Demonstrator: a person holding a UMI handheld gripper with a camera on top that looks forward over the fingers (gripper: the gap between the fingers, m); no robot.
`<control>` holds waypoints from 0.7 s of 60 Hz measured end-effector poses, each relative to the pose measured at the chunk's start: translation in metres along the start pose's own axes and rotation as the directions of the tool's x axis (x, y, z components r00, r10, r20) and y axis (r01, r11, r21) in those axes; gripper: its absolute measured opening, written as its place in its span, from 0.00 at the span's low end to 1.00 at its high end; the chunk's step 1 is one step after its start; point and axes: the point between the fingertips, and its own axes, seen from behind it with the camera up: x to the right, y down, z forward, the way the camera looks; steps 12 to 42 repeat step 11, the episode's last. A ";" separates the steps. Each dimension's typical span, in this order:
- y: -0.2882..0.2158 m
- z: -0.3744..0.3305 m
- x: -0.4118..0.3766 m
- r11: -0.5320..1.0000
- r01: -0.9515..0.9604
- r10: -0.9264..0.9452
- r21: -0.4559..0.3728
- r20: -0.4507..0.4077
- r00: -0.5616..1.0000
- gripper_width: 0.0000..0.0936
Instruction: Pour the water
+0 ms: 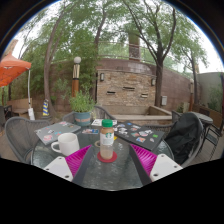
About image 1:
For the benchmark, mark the globe-topped lamp post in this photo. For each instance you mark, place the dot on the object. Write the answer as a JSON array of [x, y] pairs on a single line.
[[76, 80]]

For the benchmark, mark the dark-trunked tree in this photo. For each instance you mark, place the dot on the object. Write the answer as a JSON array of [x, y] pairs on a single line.
[[159, 86]]

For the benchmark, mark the small colourful printed card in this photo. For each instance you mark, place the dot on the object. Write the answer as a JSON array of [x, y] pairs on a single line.
[[90, 131]]

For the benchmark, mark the black metal chair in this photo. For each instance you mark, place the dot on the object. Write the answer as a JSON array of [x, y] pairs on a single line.
[[213, 136]]

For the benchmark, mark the grey laptop with stickers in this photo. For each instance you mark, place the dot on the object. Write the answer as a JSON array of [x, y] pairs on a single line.
[[55, 131]]

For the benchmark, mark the round beige sticker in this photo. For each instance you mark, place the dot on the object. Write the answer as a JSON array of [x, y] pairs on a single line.
[[96, 144]]

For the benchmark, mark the white printed paper sheet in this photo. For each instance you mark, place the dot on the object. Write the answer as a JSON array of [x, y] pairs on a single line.
[[96, 122]]

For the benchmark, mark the round grey patio table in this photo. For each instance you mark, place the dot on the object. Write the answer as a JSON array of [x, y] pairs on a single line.
[[205, 117]]

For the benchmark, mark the white ceramic mug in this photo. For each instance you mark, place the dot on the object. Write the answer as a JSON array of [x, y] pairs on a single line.
[[68, 144]]

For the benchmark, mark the green-capped coffee drink bottle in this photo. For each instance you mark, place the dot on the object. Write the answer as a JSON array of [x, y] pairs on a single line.
[[106, 143]]

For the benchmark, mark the green plant in teal pot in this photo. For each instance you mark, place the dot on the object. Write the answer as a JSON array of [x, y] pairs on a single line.
[[81, 106]]

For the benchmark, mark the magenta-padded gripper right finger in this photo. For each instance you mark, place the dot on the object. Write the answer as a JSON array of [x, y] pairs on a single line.
[[143, 158]]

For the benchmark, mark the leaning grey-trunked tree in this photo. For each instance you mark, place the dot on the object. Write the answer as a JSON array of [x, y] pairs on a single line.
[[46, 83]]

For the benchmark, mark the black jacket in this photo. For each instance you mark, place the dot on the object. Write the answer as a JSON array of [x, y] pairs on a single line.
[[183, 136]]

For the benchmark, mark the orange patio umbrella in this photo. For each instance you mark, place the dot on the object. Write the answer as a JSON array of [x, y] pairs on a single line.
[[11, 68]]

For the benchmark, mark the blue yellow striped cone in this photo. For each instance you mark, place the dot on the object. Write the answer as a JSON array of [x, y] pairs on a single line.
[[46, 108]]

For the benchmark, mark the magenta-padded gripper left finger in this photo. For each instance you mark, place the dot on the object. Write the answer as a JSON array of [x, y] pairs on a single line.
[[78, 160]]

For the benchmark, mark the grey wall utility box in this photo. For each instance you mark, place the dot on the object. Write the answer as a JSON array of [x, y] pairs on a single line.
[[164, 100]]

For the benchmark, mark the yellow rectangular sticker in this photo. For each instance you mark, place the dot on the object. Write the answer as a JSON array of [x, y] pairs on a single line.
[[115, 138]]

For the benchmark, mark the black wall lantern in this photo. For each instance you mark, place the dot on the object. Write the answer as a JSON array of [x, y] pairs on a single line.
[[153, 82], [102, 77]]

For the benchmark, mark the stone brick fountain wall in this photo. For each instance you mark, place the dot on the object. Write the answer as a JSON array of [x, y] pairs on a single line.
[[126, 90]]

